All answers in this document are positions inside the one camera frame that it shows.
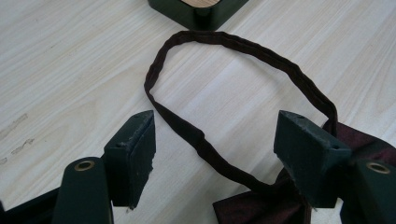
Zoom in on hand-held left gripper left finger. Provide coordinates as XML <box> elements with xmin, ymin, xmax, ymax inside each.
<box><xmin>103</xmin><ymin>109</ymin><xmax>157</xmax><ymax>210</ymax></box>

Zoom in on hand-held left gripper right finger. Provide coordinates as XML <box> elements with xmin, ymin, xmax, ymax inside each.
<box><xmin>274</xmin><ymin>109</ymin><xmax>353</xmax><ymax>209</ymax></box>

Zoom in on dark maroon bow tie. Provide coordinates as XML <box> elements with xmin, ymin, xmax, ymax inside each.
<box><xmin>144</xmin><ymin>30</ymin><xmax>396</xmax><ymax>224</ymax></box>

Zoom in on black rack with wooden base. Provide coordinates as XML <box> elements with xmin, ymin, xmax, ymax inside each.
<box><xmin>147</xmin><ymin>0</ymin><xmax>250</xmax><ymax>32</ymax></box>

